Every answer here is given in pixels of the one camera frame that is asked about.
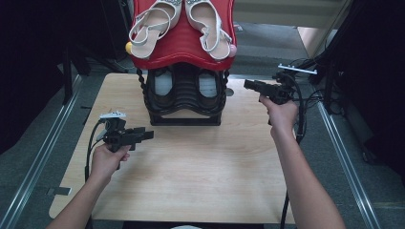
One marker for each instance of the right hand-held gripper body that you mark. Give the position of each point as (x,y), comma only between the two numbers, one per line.
(281,92)

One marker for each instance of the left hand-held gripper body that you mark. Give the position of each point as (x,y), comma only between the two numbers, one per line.
(117,136)

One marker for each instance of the black leather shoe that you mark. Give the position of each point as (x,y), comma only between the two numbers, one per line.
(208,86)
(163,86)

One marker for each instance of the white slingback heel shoe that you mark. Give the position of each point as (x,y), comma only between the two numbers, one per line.
(149,31)
(207,19)

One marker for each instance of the red and black shoe rack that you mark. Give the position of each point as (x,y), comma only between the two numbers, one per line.
(183,41)

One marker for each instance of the person's right hand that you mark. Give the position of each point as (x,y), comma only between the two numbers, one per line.
(283,119)

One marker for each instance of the person's left hand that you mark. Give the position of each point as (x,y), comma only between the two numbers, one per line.
(106,163)

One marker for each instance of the round grey sticker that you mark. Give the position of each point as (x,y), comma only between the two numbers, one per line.
(230,92)

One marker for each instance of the pink ball knob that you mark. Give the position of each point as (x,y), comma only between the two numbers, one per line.
(234,51)

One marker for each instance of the black metal stand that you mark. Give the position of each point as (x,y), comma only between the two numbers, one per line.
(68,73)
(328,47)

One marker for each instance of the yellow ball knob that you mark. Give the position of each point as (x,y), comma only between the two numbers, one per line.
(128,48)

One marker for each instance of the person's dark clothing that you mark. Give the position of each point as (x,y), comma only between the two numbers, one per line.
(143,225)

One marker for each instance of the black curtain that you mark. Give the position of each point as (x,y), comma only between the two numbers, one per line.
(28,47)
(379,63)

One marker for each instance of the metal floor rail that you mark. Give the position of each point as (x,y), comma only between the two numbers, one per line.
(347,165)
(41,152)

